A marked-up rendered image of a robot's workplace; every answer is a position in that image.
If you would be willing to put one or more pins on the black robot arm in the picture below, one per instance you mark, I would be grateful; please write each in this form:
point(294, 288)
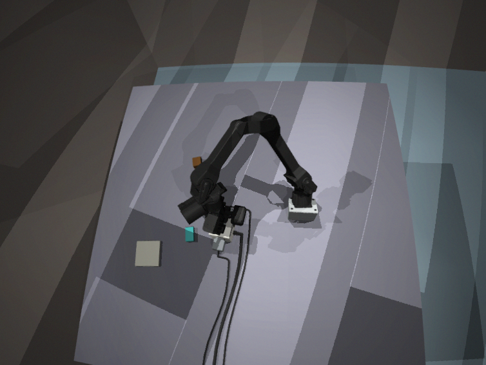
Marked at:
point(206, 192)

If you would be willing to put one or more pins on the teal rectangular block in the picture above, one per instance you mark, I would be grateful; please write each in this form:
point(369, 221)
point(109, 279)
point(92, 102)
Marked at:
point(190, 234)

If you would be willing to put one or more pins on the small orange-brown block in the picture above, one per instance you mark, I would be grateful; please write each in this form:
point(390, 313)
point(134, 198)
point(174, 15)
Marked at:
point(196, 161)

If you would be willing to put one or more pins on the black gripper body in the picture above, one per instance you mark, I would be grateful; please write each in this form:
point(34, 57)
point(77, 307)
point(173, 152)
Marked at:
point(237, 216)

